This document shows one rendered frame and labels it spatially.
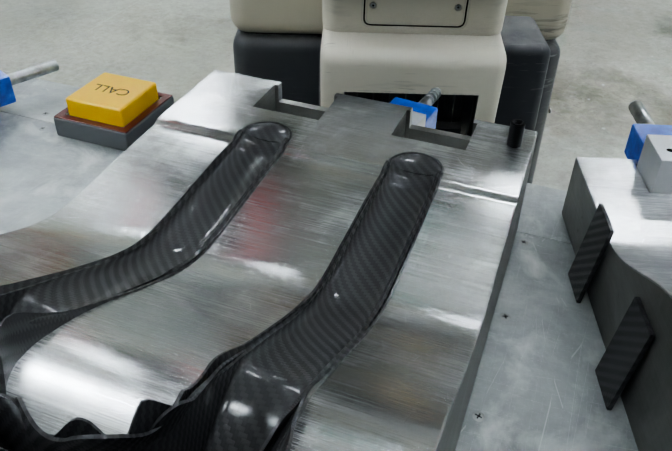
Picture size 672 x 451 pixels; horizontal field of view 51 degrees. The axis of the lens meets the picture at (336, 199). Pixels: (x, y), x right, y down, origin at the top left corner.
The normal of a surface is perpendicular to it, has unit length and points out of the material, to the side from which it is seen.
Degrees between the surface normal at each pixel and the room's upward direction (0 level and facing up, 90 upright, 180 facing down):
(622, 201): 0
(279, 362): 28
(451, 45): 8
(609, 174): 0
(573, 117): 0
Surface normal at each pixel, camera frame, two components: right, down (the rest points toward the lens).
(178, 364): 0.12, -0.94
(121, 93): 0.01, -0.81
